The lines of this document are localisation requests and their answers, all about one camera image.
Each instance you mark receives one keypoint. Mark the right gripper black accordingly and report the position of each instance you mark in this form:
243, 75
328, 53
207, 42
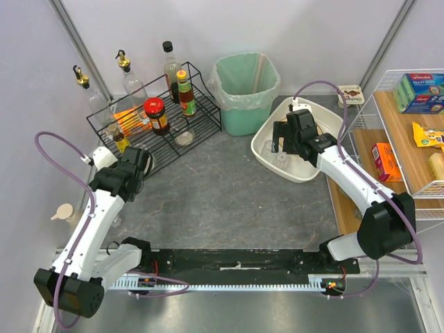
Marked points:
282, 132

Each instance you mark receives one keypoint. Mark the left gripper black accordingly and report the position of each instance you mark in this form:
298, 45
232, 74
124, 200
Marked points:
137, 161

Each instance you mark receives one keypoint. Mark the floral ceramic plate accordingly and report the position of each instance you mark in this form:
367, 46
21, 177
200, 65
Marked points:
320, 128

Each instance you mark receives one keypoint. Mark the clear plastic cup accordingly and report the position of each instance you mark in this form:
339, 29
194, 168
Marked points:
116, 222
281, 161
266, 151

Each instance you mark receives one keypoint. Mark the wide glass jar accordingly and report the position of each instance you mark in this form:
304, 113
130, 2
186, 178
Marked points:
151, 163

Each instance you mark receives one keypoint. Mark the small yellow label bottle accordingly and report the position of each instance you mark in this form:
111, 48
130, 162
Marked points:
118, 137

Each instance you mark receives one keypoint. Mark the glass jar with rice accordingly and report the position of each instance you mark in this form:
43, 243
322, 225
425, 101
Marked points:
182, 132

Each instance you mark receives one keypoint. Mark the red lid sauce jar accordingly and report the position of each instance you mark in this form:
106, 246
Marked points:
155, 111

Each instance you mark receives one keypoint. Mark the glass oil bottle gold spout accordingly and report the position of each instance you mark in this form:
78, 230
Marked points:
133, 86

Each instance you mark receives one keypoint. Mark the yellow cap chili sauce bottle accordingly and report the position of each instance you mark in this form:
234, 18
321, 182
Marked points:
186, 94

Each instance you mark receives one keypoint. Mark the dark soy sauce bottle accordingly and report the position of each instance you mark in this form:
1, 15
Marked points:
171, 67

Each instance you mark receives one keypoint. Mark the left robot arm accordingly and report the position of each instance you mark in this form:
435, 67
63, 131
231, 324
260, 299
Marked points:
76, 282

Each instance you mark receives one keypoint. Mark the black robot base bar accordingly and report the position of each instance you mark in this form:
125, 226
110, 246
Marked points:
173, 263

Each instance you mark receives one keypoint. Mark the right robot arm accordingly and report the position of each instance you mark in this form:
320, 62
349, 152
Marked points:
388, 219

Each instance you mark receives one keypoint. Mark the white plastic basin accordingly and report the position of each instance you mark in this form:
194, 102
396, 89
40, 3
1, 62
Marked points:
298, 171

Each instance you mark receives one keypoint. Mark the orange snack packet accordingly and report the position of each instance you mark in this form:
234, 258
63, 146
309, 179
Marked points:
131, 123

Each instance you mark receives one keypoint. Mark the green trash bin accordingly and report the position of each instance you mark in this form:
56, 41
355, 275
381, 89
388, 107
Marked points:
244, 122

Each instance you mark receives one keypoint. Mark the clear trash bag liner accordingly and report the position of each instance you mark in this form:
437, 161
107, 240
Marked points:
244, 81

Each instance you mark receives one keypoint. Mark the beige pump soap bottle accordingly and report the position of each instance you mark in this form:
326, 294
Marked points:
67, 212

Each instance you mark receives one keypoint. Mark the chocolate pudding cup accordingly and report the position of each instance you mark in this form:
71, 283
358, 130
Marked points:
353, 94

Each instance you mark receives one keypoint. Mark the orange pink box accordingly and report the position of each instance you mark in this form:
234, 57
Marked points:
385, 163

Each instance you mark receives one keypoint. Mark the yellow snack bag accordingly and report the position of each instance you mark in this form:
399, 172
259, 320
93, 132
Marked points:
427, 137

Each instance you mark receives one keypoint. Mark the green sponge pack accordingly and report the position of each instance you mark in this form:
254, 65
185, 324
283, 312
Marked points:
419, 93

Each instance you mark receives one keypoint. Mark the yellow sponge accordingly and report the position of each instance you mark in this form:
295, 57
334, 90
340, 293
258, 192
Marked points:
436, 163

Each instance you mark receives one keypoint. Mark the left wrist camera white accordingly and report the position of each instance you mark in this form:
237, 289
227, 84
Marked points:
100, 158

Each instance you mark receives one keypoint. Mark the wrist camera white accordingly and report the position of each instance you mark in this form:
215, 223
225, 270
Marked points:
100, 158
297, 105

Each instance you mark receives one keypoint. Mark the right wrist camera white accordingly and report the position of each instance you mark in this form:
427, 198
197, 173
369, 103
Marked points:
297, 105

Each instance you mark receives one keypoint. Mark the black wire rack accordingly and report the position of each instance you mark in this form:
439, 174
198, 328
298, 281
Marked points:
205, 123

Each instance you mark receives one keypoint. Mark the white wire shelf unit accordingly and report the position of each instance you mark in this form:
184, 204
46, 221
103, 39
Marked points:
379, 121

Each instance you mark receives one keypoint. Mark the grey cable duct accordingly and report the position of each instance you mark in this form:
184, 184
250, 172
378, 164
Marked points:
231, 281

